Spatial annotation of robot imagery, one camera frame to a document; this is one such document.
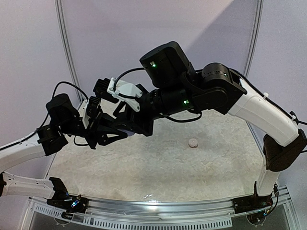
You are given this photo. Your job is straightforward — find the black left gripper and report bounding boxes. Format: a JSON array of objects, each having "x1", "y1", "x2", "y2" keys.
[{"x1": 60, "y1": 107, "x2": 128, "y2": 149}]

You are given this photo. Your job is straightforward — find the pink earbud charging case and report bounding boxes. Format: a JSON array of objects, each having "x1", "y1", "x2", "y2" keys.
[{"x1": 188, "y1": 138, "x2": 198, "y2": 148}]

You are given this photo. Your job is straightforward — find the lavender earbud charging case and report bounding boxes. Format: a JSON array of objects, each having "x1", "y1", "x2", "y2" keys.
[{"x1": 120, "y1": 130, "x2": 135, "y2": 137}]

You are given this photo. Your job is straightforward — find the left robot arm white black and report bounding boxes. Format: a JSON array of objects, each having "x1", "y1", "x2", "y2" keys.
[{"x1": 0, "y1": 93, "x2": 128, "y2": 208}]

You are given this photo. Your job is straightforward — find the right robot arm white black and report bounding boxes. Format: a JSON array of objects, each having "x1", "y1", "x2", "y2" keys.
[{"x1": 107, "y1": 41, "x2": 307, "y2": 209}]

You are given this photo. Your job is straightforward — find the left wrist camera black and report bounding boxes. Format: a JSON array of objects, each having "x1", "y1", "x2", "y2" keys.
[{"x1": 82, "y1": 96, "x2": 101, "y2": 128}]

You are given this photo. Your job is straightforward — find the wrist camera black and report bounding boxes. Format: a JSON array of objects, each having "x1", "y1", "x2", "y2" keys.
[
  {"x1": 82, "y1": 96, "x2": 101, "y2": 128},
  {"x1": 93, "y1": 78, "x2": 142, "y2": 112}
]

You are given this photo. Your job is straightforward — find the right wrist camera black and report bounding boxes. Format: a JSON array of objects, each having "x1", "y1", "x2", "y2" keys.
[{"x1": 93, "y1": 78, "x2": 142, "y2": 112}]

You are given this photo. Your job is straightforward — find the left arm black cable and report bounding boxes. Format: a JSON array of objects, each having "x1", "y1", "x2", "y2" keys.
[{"x1": 35, "y1": 81, "x2": 91, "y2": 147}]

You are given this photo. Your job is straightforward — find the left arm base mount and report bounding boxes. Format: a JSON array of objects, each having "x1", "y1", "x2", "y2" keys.
[{"x1": 47, "y1": 193, "x2": 89, "y2": 213}]

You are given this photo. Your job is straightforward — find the aluminium front rail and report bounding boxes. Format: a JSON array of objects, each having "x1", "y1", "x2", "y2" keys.
[{"x1": 21, "y1": 186, "x2": 299, "y2": 230}]

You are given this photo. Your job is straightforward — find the right aluminium corner post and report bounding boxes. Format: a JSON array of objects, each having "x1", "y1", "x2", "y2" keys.
[{"x1": 242, "y1": 0, "x2": 264, "y2": 78}]

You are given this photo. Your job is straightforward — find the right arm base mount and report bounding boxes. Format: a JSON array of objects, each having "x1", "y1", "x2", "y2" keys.
[{"x1": 231, "y1": 192, "x2": 274, "y2": 214}]

